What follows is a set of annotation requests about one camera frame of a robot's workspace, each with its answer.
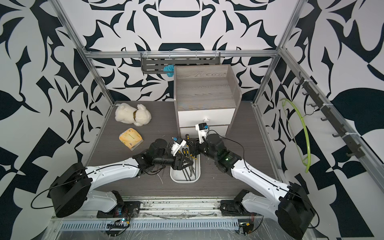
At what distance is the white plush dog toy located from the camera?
1012 mm

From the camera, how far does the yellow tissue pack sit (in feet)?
3.13

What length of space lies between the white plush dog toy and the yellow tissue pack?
0.06 m
